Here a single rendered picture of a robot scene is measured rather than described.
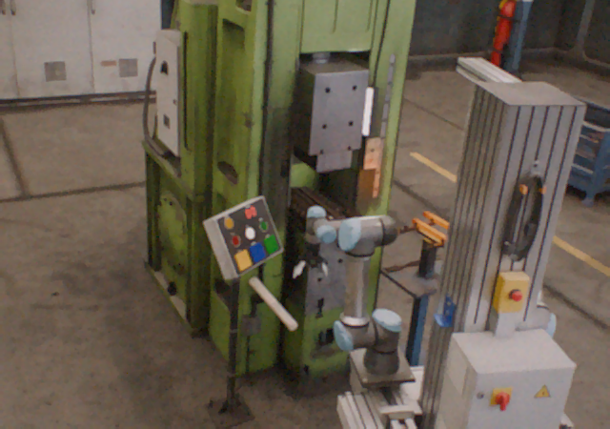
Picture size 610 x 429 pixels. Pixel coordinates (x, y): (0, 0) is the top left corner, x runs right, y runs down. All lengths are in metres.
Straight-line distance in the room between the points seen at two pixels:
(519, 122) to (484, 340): 0.75
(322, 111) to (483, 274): 1.32
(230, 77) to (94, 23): 4.88
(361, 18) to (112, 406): 2.35
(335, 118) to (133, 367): 1.84
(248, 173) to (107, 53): 5.25
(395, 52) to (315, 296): 1.33
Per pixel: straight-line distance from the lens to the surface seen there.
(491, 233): 2.33
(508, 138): 2.20
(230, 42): 3.64
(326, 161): 3.49
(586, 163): 7.02
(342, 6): 3.47
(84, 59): 8.51
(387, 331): 2.81
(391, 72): 3.73
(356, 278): 2.66
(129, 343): 4.41
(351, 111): 3.47
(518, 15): 10.66
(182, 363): 4.23
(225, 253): 3.15
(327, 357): 4.08
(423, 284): 3.84
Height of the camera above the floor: 2.60
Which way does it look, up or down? 25 degrees down
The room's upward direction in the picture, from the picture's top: 4 degrees clockwise
